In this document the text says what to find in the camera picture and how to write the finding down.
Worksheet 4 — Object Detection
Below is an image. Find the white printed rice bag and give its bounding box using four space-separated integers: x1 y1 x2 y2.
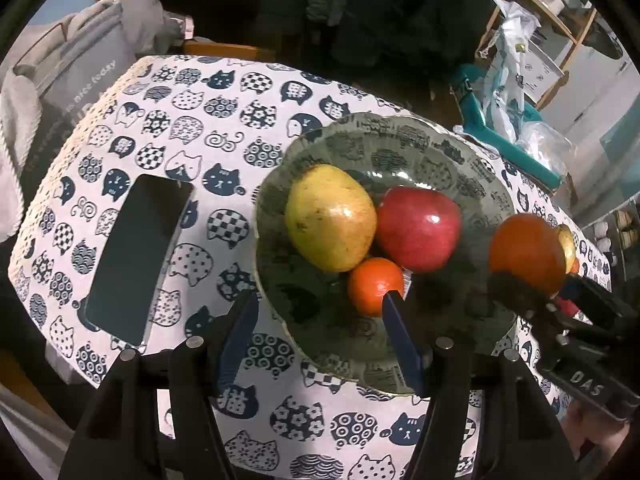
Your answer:
482 0 540 143

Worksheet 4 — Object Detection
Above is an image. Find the grey tote bag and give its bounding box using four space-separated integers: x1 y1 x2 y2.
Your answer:
14 24 134 203

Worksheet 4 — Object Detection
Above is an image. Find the black hanging coat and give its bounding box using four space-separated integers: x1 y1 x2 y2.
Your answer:
256 0 494 92

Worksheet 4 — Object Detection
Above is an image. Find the person's right hand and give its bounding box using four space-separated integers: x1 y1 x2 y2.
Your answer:
565 400 630 463

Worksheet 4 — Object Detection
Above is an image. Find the white patterned drawer box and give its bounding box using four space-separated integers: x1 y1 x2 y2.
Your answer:
522 42 564 103

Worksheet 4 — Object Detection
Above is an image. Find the black smartphone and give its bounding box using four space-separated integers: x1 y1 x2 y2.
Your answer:
85 176 193 347

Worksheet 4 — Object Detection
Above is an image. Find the large red apple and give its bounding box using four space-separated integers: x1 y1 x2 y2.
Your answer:
375 186 461 273

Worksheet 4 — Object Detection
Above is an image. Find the clear plastic bag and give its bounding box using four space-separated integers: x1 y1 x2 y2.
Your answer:
516 122 575 177

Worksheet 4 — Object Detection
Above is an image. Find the green glass bowl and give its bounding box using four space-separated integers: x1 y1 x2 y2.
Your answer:
252 110 520 397

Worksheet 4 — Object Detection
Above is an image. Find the small orange tangerine front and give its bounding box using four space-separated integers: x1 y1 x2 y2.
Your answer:
347 257 405 318

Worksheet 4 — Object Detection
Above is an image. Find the grey clothes pile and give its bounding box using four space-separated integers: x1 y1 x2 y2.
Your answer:
1 0 194 240

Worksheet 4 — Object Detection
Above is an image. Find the cat pattern tablecloth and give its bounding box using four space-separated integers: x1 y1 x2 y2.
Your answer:
6 54 616 480

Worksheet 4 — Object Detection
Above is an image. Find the shoe rack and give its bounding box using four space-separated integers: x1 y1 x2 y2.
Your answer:
586 197 640 285

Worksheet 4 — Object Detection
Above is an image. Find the wooden shelf rack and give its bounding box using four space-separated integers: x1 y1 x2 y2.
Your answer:
504 0 598 110

